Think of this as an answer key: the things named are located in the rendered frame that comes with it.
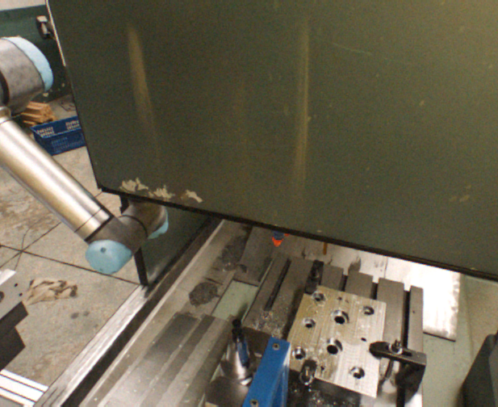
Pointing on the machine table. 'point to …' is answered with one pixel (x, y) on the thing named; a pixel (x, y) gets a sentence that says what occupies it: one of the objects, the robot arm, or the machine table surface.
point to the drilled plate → (357, 390)
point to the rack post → (282, 388)
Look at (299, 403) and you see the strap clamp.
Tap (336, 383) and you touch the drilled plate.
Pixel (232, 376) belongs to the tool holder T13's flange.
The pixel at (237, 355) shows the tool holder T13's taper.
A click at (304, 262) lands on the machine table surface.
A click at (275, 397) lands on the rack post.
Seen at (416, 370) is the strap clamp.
